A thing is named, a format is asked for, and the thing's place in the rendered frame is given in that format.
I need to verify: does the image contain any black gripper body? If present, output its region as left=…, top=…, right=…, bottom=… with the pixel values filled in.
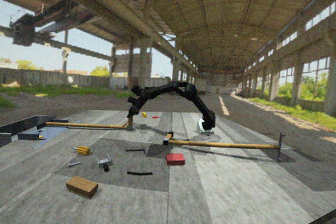
left=130, top=98, right=145, bottom=115

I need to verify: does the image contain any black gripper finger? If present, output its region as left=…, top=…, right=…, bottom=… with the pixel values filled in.
left=127, top=111, right=136, bottom=118

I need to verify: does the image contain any brown wooden block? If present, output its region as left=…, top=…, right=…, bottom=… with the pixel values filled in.
left=66, top=176, right=98, bottom=199

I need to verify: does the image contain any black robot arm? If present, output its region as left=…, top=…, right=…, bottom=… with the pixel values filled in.
left=127, top=81, right=216, bottom=130

